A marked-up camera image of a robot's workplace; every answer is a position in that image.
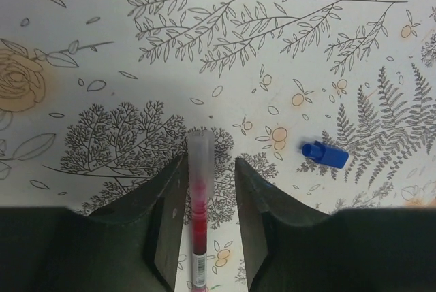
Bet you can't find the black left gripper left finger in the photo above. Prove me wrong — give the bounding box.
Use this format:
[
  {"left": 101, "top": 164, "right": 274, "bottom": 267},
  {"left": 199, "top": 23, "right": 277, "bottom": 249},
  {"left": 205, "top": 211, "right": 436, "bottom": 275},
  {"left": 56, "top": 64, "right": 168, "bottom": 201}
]
[{"left": 1, "top": 155, "right": 188, "bottom": 291}]

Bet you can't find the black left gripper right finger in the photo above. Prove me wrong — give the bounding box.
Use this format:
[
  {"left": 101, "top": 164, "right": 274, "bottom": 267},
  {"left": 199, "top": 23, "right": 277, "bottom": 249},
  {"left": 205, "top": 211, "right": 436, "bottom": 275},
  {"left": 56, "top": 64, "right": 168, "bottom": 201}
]
[{"left": 235, "top": 158, "right": 435, "bottom": 291}]

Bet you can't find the pink red pen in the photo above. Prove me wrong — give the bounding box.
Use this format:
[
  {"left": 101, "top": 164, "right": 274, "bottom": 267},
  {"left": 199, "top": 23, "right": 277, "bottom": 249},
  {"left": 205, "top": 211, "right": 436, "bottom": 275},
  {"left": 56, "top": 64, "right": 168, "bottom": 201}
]
[{"left": 185, "top": 182, "right": 209, "bottom": 292}]

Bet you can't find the clear pen cap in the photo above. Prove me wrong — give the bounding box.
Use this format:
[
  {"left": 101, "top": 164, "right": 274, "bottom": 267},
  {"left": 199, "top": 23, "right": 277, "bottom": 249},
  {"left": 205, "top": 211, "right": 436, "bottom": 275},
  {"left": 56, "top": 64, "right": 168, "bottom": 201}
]
[{"left": 187, "top": 130, "right": 215, "bottom": 205}]

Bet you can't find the small blue pen cap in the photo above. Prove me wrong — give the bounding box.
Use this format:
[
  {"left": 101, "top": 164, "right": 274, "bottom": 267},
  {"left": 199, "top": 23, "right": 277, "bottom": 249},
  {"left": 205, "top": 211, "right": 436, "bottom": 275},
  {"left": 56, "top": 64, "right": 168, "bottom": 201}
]
[{"left": 301, "top": 141, "right": 349, "bottom": 169}]

